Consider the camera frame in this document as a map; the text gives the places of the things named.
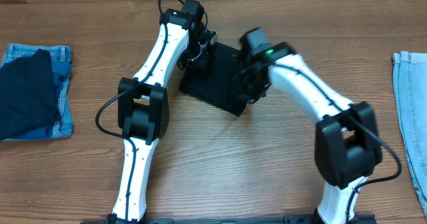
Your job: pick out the folded blue denim jeans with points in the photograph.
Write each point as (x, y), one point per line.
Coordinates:
(61, 69)

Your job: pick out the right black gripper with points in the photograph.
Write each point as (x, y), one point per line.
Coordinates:
(247, 80)

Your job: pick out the light blue denim garment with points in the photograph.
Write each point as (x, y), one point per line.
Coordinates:
(409, 84)

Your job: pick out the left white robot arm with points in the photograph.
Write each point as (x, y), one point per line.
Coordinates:
(143, 108)

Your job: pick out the folded navy blue garment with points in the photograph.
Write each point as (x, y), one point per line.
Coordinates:
(28, 97)

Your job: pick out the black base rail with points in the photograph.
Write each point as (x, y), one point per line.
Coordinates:
(230, 220)

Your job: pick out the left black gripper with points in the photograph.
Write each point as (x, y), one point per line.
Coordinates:
(201, 57)

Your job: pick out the black t-shirt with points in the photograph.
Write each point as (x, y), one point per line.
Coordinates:
(215, 84)

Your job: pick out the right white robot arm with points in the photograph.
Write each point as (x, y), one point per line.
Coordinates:
(346, 146)

